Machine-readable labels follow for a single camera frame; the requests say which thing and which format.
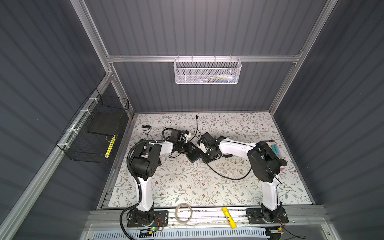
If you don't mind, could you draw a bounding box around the black ethernet cable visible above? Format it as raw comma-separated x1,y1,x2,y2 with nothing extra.
191,114,253,181

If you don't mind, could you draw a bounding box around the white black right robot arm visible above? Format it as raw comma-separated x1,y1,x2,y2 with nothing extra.
198,136,287,211

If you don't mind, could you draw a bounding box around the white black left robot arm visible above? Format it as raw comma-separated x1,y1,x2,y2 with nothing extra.
126,140,203,216

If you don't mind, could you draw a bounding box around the coloured marker pack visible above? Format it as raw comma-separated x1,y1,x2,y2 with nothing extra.
267,140,282,158

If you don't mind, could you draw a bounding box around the yellow marker in black basket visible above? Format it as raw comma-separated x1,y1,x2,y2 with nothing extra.
105,135,117,159

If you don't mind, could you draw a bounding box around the pink black tape roll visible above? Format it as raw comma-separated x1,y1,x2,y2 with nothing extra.
279,159,288,172

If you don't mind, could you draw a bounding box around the yellow glue stick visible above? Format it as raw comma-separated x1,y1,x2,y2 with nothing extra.
222,207,237,229

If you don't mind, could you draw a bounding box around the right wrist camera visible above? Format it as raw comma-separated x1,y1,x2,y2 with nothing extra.
198,133,217,151

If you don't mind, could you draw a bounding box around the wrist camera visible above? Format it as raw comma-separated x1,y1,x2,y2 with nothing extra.
198,133,217,151
168,129,192,144

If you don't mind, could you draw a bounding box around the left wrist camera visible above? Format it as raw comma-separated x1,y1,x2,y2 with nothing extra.
168,129,192,144

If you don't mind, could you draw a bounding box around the thin black adapter cable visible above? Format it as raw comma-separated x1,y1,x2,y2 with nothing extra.
141,124,154,142

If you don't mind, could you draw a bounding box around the clear tape ring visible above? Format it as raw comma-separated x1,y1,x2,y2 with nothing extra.
174,203,194,225

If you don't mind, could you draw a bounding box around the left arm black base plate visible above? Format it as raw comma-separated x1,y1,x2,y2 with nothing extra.
126,210,169,228

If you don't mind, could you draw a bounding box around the white wire mesh basket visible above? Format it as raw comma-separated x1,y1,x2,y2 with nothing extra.
173,58,242,85

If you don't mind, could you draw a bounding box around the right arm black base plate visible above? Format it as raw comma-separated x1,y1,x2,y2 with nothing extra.
246,206,289,224

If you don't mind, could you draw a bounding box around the black corrugated cable conduit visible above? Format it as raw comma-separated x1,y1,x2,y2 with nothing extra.
119,127,178,240

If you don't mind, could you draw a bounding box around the black wire mesh basket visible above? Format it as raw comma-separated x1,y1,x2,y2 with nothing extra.
57,91,130,164

